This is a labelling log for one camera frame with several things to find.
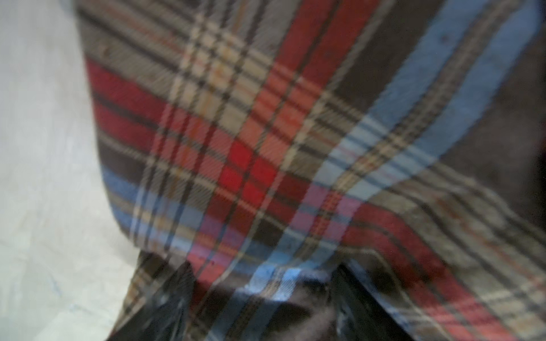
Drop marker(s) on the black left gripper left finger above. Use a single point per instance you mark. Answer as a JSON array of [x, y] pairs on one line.
[[165, 313]]

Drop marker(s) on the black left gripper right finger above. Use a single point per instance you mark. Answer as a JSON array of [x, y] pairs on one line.
[[359, 316]]

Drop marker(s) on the multicolour tartan shirt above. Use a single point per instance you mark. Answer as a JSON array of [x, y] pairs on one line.
[[266, 143]]

